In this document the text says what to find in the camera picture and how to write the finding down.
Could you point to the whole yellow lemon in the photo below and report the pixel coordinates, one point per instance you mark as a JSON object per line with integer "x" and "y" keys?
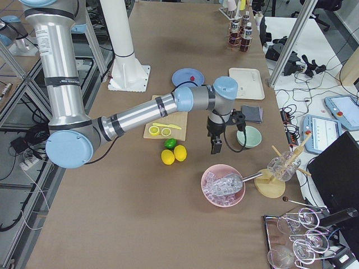
{"x": 180, "y": 153}
{"x": 167, "y": 157}

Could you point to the copper wire bottle rack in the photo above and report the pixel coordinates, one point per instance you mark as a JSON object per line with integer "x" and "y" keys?
{"x": 241, "y": 30}

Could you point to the lemon half slice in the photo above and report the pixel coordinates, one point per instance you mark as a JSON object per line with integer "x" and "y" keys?
{"x": 166, "y": 132}
{"x": 154, "y": 130}

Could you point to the wire glass holder rack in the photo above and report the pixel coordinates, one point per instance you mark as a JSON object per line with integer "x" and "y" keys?
{"x": 298, "y": 239}

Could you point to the pink bowl with ice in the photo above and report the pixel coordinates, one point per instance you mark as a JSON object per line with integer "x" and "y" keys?
{"x": 210, "y": 176}

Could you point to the wooden cup tree stand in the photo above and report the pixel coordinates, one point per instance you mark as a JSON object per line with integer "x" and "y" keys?
{"x": 268, "y": 185}

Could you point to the metal ice scoop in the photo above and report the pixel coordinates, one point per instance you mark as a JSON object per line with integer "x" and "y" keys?
{"x": 238, "y": 179}

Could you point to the green lime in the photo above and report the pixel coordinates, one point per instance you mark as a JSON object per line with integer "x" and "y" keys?
{"x": 170, "y": 143}

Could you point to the grey folded cloth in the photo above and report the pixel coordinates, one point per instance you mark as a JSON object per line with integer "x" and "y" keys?
{"x": 253, "y": 113}

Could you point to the clear glass mug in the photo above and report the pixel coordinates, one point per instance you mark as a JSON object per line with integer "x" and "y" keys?
{"x": 284, "y": 166}

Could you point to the yellow plastic knife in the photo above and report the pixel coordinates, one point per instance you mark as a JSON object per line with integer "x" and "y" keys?
{"x": 166, "y": 125}

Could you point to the aluminium frame post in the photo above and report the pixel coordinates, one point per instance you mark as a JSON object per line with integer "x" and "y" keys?
{"x": 295, "y": 33}

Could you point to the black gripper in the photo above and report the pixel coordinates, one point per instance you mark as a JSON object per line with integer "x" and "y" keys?
{"x": 215, "y": 129}

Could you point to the blue teach pendant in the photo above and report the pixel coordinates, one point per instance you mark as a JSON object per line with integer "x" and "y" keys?
{"x": 344, "y": 109}
{"x": 323, "y": 132}

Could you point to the mint green bowl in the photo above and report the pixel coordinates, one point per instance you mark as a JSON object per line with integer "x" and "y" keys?
{"x": 253, "y": 137}

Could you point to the pink cup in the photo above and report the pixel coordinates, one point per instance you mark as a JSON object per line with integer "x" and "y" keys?
{"x": 230, "y": 5}

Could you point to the blue round plate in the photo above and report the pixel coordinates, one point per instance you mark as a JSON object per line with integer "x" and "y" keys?
{"x": 187, "y": 77}

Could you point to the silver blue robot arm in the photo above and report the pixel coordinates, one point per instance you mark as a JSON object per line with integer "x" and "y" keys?
{"x": 13, "y": 31}
{"x": 74, "y": 136}

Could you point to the cream rabbit tray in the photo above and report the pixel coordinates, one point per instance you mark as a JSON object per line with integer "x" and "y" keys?
{"x": 250, "y": 86}

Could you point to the black laptop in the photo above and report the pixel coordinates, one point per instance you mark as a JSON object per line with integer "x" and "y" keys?
{"x": 335, "y": 173}

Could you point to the wooden cutting board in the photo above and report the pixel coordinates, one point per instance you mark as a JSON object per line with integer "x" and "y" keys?
{"x": 177, "y": 118}

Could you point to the dark drink bottle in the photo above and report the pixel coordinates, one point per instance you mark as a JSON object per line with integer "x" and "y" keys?
{"x": 246, "y": 39}
{"x": 234, "y": 36}
{"x": 245, "y": 19}

